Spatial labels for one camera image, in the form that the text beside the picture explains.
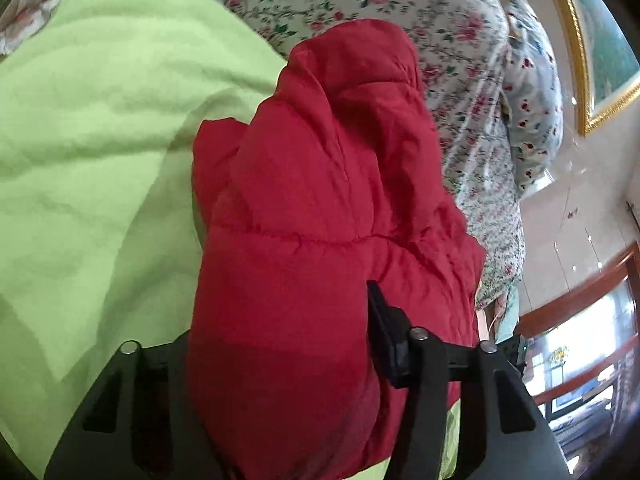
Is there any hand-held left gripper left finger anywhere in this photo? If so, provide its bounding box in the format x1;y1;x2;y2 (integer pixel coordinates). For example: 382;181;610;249
44;341;227;480

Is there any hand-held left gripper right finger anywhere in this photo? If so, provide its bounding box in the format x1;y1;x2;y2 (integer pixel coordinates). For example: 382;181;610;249
366;280;571;480

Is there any red quilted jacket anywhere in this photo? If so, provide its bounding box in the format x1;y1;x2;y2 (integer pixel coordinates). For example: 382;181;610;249
186;18;488;480

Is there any lime green blanket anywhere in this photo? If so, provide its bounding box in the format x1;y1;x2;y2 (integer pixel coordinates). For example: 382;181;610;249
0;0;461;480

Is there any cherry print pillow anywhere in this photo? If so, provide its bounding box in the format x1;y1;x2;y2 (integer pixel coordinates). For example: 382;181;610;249
500;0;566;202

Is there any rose print bed sheet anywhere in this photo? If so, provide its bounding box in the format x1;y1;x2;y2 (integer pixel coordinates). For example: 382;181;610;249
165;0;526;312

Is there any wooden window frame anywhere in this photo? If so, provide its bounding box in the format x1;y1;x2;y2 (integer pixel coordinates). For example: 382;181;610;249
517;242;640;413

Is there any gold picture frame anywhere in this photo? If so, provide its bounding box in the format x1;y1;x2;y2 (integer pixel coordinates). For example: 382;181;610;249
537;0;640;137

